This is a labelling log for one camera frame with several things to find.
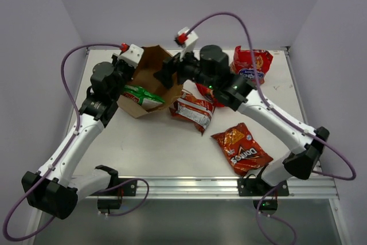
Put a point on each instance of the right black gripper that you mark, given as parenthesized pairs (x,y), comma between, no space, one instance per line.
(170,66)

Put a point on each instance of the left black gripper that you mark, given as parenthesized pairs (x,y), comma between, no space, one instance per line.
(124,70)

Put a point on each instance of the brown paper bag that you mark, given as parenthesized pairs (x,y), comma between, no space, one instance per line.
(151,62)

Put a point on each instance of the green snack bag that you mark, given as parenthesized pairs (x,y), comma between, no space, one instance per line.
(142,97)

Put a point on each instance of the red Doritos chip bag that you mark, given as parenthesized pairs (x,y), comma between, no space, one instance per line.
(188,107)

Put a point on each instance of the red fruit gummies bag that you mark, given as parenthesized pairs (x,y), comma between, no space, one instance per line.
(207,93)

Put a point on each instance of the red patterned snack bag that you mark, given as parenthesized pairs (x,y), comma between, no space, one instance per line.
(242,63)

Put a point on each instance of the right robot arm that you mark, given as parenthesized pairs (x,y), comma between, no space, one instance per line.
(304,142)

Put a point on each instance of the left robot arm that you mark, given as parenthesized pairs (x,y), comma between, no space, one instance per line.
(53,189)

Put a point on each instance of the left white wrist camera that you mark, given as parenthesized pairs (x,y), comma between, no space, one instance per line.
(131,54)

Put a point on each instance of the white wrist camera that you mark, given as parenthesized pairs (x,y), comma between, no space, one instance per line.
(131,54)
(186,40)

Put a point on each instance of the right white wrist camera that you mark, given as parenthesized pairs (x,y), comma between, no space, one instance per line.
(186,40)

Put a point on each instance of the aluminium front rail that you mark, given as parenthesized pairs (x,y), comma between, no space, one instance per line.
(226,188)

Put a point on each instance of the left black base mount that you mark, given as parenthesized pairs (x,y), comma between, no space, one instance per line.
(110,203)

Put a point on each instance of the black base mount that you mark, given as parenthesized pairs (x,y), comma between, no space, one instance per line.
(254,186)
(110,203)

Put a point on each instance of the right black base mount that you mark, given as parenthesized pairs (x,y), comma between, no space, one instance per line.
(254,186)

